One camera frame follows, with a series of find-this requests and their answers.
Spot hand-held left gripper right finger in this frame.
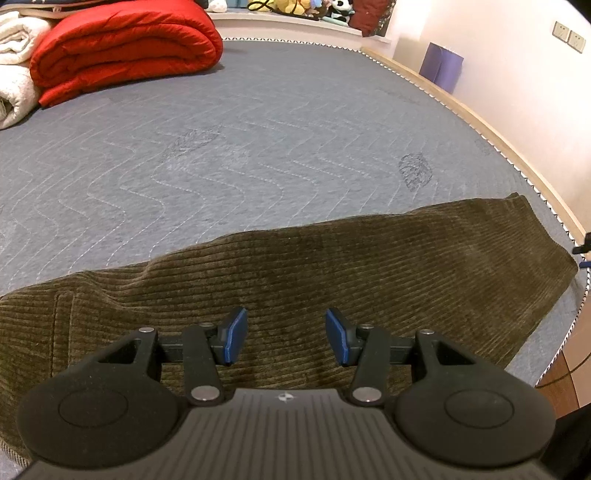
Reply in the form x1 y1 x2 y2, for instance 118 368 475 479
325 307 481 408

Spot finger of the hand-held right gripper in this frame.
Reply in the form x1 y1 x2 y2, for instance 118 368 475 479
571 232 591 273

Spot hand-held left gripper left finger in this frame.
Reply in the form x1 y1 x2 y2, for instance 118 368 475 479
95 307 249 408

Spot olive corduroy pants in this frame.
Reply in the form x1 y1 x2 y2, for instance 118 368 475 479
0 194 581 468

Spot grey quilted mattress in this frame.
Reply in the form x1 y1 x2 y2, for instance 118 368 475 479
0 37 591 388

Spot purple box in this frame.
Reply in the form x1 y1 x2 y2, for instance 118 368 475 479
419 42 464 93

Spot red folded quilt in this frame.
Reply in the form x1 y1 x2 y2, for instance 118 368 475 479
30 0 225 108

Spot dark red cushion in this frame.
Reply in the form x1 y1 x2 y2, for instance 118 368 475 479
348 0 394 38

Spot pile of plush toys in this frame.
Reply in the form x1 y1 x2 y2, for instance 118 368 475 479
203 0 357 25

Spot cream folded blanket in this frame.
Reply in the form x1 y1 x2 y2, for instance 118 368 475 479
0 11 54 130

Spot black cable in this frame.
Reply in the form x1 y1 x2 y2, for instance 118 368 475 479
537 353 591 387

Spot wooden bed frame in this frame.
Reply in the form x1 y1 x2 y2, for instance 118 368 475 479
360 45 588 243

